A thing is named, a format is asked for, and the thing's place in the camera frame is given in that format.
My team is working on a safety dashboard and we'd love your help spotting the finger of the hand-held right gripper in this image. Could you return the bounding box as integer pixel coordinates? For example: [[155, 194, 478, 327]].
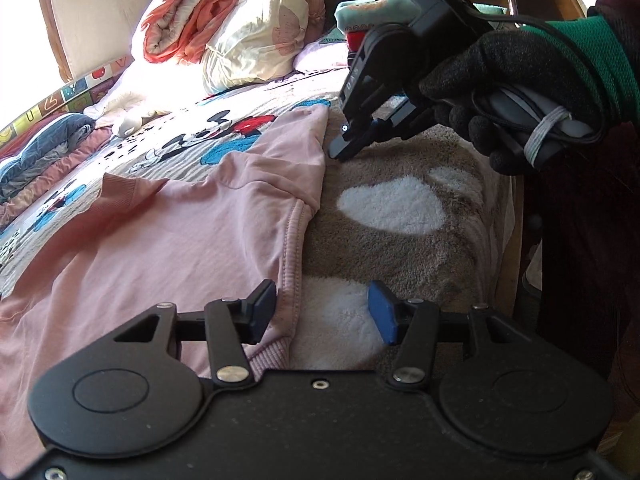
[[367, 102, 436, 142], [327, 120, 373, 161]]

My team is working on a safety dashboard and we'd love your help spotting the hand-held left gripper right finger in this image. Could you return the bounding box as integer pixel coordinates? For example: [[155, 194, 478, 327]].
[[367, 281, 538, 391]]

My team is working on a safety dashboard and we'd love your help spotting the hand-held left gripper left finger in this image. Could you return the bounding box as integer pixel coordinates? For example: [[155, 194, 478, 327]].
[[114, 280, 277, 391]]

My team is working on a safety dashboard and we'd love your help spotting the pink sweatshirt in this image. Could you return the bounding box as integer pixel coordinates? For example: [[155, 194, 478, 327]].
[[0, 100, 333, 466]]

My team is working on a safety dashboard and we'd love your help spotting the person's right forearm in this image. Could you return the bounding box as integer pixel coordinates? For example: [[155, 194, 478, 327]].
[[542, 0, 640, 132]]

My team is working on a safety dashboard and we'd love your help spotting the person's right hand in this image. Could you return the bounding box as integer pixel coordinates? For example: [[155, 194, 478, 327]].
[[419, 30, 608, 177]]

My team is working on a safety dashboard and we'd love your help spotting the teal patchwork garment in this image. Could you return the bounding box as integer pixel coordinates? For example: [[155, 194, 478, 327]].
[[334, 0, 422, 37]]

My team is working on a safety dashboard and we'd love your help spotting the cartoon mouse printed blanket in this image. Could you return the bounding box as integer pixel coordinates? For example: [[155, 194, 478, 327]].
[[0, 60, 517, 376]]

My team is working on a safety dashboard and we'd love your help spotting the cream folded quilt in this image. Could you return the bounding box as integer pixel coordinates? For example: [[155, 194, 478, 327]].
[[201, 0, 327, 97]]

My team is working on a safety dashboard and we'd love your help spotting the white duvet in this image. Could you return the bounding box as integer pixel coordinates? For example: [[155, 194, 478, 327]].
[[82, 62, 212, 134]]

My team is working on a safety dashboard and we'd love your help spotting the coral folded quilt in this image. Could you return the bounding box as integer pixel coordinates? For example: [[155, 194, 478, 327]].
[[131, 0, 267, 67]]

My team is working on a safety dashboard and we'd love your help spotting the person's dark maroon clothing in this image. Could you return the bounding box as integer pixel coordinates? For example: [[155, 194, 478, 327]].
[[520, 120, 640, 411]]

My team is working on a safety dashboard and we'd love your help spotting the white plush toy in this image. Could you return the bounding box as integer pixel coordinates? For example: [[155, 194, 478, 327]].
[[112, 110, 152, 139]]

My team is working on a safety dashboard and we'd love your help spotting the pink quilt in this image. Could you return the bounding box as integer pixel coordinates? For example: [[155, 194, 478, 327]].
[[0, 125, 114, 232]]

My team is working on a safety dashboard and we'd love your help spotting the blue striped folded quilt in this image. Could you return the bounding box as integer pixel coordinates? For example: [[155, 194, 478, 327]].
[[0, 112, 97, 202]]

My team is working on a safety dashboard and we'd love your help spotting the patterned pillows row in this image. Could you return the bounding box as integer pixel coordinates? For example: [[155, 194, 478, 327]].
[[0, 54, 134, 147]]

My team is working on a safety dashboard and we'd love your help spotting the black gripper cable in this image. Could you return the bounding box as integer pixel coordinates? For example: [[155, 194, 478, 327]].
[[469, 4, 552, 28]]

